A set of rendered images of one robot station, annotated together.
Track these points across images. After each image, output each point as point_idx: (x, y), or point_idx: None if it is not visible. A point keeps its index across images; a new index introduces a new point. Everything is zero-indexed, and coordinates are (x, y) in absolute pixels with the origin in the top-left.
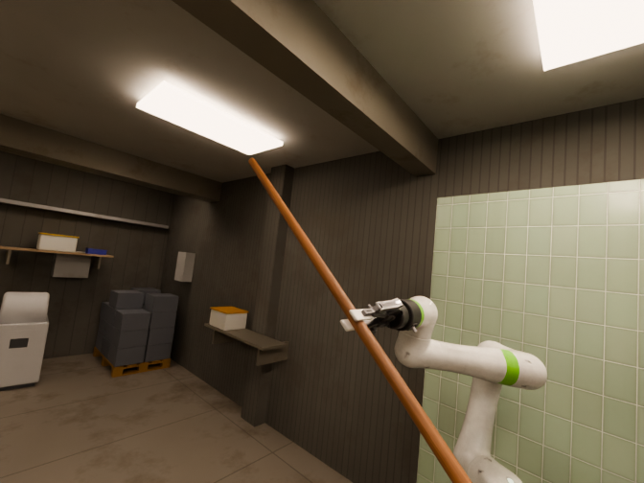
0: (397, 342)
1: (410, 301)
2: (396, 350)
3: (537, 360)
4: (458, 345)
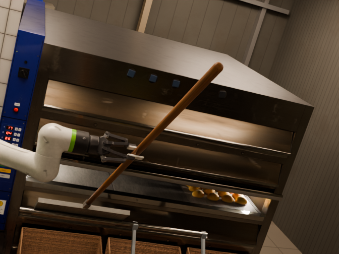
0: (56, 168)
1: (80, 130)
2: (57, 173)
3: None
4: (16, 146)
